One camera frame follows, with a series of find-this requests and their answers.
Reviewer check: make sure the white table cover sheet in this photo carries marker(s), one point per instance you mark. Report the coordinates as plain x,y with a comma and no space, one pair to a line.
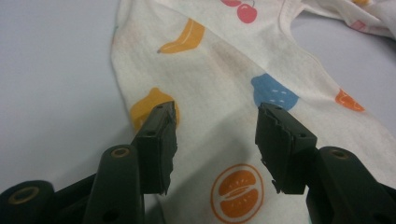
49,81

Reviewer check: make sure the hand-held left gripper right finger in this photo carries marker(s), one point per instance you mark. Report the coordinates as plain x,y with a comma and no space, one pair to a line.
285,149

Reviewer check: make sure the white fruit-print baby garment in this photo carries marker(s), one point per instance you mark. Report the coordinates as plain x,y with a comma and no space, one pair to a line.
218,71

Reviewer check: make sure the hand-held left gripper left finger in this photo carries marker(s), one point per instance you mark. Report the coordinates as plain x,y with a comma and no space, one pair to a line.
157,149

